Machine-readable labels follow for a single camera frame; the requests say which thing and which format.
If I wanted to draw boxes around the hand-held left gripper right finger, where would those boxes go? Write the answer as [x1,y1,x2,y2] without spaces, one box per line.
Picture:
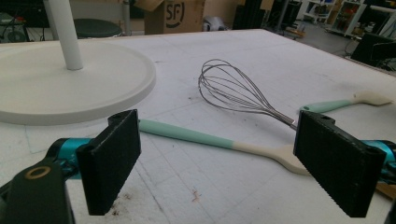
[292,110,388,218]

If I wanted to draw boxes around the white foam mat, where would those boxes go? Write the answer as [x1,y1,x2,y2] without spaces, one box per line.
[0,28,396,224]

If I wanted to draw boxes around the wire whisk wooden handle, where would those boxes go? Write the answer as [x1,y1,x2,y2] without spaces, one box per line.
[198,59,298,131]

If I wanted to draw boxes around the teal-handled wooden spatula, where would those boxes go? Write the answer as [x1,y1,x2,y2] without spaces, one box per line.
[138,119,311,176]

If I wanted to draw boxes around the white utensil rack stand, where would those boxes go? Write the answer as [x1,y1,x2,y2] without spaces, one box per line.
[0,0,157,127]

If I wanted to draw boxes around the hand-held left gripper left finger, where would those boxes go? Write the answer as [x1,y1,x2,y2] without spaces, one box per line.
[76,108,142,217]

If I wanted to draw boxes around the mint handled cream spatula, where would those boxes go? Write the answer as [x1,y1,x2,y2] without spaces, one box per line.
[299,91,394,114]

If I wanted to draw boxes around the grey metal post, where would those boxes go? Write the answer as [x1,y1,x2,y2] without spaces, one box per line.
[121,0,133,36]

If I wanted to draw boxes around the white shelving unit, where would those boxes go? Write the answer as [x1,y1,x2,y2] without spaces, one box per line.
[330,0,368,36]

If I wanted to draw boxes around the black chair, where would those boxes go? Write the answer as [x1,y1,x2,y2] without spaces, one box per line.
[350,32,396,72]

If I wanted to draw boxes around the black round stool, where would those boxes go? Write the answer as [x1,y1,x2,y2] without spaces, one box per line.
[73,18,123,39]

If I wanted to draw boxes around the brown cardboard box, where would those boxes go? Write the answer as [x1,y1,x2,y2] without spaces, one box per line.
[134,0,207,35]

